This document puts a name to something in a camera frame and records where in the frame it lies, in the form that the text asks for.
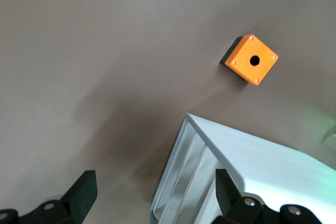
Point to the orange button enclosure box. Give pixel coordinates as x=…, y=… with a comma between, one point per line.
x=241, y=58

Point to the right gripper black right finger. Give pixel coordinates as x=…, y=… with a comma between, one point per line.
x=225, y=190

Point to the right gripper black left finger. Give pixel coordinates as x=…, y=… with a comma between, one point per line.
x=78, y=195

